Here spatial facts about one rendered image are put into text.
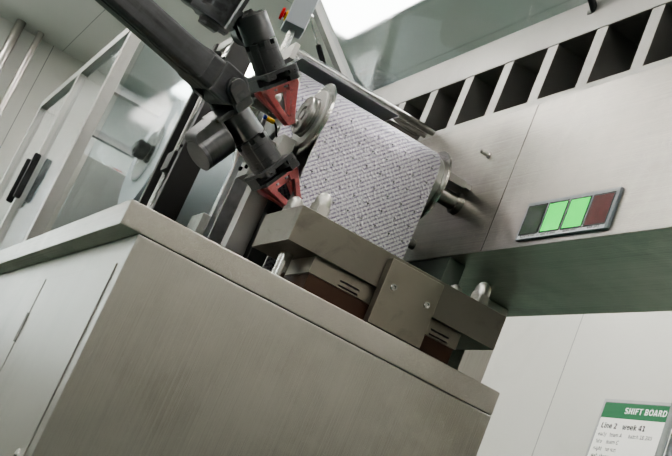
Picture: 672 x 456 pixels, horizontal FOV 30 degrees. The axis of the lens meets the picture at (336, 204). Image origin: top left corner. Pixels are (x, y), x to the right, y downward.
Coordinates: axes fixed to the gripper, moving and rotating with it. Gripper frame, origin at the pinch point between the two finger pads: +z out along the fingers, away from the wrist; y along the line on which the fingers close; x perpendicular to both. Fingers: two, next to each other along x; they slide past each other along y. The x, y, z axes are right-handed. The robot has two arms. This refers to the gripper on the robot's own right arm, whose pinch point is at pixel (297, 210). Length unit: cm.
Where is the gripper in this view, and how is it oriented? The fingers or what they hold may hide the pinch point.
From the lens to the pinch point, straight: 214.0
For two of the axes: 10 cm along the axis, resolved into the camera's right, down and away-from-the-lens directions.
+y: 4.1, -0.9, -9.1
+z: 5.4, 8.3, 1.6
